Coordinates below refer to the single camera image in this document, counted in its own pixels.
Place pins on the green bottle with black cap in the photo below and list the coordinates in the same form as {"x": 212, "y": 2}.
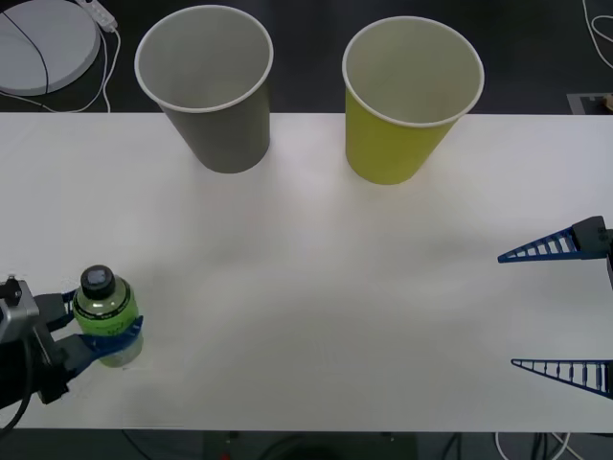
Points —
{"x": 107, "y": 316}

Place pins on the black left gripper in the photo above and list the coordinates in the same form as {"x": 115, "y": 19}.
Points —
{"x": 45, "y": 374}

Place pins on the white round stand base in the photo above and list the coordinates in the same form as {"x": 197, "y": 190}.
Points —
{"x": 62, "y": 48}

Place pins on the grey floor socket plate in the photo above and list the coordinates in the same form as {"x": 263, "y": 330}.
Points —
{"x": 584, "y": 103}

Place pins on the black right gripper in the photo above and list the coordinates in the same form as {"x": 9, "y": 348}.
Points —
{"x": 610, "y": 270}

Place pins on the yellow-green plastic bin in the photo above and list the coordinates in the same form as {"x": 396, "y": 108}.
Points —
{"x": 388, "y": 153}

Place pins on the white power strip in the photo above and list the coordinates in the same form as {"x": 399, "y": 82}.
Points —
{"x": 101, "y": 13}

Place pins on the grey plastic bin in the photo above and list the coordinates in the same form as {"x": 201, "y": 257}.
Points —
{"x": 230, "y": 144}

